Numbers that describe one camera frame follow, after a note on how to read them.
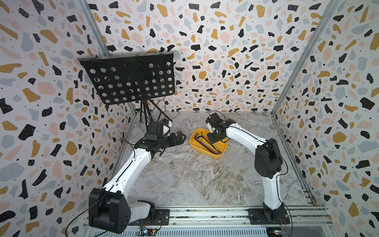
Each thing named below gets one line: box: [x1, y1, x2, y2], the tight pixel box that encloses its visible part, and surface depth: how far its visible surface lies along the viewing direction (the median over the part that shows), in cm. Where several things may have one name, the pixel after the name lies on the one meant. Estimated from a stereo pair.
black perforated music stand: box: [77, 52, 176, 124], surface depth 78 cm
